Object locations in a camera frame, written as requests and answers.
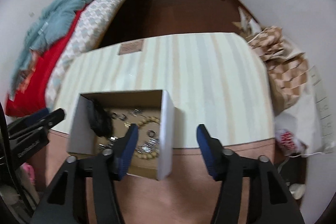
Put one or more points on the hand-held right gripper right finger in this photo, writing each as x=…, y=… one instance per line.
x=207, y=153

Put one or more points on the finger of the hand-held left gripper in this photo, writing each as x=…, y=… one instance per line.
x=38, y=114
x=53, y=116

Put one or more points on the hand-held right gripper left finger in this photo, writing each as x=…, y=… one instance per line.
x=128, y=150

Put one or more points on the small silver earring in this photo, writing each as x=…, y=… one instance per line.
x=119, y=116

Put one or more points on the white cardboard box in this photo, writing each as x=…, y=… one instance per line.
x=165, y=134

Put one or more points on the black smart band watch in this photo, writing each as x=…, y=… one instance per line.
x=98, y=119

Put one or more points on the pink object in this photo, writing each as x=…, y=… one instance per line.
x=29, y=174

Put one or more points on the bed with red blanket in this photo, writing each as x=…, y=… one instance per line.
x=39, y=77

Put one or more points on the red print plastic bag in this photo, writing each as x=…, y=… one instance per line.
x=287, y=140

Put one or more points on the grey checkered blanket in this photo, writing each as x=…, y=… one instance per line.
x=92, y=29

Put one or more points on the teal quilt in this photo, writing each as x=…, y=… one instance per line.
x=52, y=19

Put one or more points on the white cup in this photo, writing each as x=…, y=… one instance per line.
x=297, y=190

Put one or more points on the white wall power strip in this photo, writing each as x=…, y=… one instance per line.
x=324, y=108

